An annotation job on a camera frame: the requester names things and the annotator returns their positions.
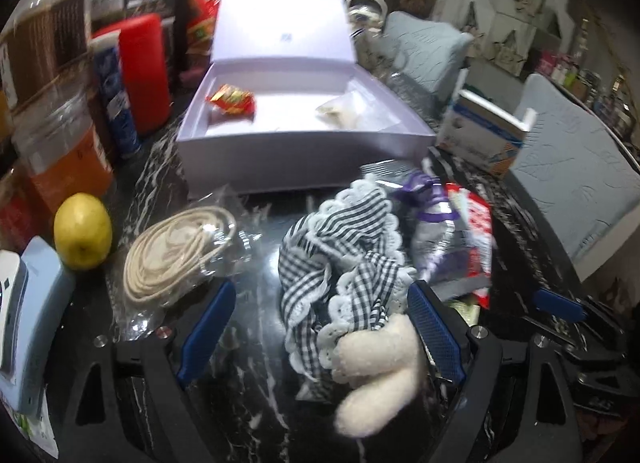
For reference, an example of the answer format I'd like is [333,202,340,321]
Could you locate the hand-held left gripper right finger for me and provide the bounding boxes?
[406,280,588,463]

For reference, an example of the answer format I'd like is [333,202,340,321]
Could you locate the white fluffy toy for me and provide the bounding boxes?
[330,313,426,440]

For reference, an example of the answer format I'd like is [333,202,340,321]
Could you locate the lavender cardboard box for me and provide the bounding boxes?
[175,0,437,194]

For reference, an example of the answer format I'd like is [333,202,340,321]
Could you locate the white cabinet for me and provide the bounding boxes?
[435,0,566,74]

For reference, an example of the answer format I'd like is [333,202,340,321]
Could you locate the large clear container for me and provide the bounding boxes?
[0,0,96,114]

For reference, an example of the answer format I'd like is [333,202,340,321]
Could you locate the red packets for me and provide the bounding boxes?
[187,0,221,74]

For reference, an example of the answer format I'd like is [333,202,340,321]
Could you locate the red canister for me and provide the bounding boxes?
[92,13,173,136]

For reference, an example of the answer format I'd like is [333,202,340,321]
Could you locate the blue tube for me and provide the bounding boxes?
[91,38,143,159]

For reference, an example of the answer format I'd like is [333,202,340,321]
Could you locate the small chair with grey cover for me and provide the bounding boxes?
[382,10,473,104]

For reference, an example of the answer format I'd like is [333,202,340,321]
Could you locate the yellow lemon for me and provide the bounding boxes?
[53,193,113,271]

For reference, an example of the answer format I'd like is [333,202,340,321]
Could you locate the large red snack packet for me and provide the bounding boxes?
[440,183,496,306]

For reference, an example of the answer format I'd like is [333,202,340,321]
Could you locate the large chair with grey cover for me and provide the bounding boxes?
[505,73,640,284]

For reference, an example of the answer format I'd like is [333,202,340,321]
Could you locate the clear bag with white contents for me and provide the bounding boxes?
[315,83,401,131]

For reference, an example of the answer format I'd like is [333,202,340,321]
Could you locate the purple silver packet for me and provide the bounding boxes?
[392,170,476,284]

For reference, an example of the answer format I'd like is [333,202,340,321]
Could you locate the glass teapot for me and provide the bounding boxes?
[345,0,388,74]

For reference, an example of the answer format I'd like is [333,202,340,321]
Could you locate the row of cosmetic bottles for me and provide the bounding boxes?
[540,43,640,139]

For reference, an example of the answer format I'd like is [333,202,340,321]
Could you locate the blue and white carton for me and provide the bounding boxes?
[436,88,538,179]

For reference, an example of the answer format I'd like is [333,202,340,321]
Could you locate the gingham plush toy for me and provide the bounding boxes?
[277,176,418,404]

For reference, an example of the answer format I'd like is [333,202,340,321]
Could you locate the small red snack packet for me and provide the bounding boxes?
[207,84,257,116]

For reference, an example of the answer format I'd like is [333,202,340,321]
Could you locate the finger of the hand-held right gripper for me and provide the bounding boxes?
[531,288,601,326]

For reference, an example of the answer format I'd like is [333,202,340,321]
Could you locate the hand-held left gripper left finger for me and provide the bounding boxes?
[60,278,237,463]

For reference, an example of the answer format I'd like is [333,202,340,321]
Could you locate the jar with orange liquid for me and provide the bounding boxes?
[12,93,116,214]

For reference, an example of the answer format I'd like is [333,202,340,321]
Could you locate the beige rope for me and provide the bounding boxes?
[112,188,251,344]

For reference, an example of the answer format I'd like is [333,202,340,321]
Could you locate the light blue device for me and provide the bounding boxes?
[0,235,76,416]

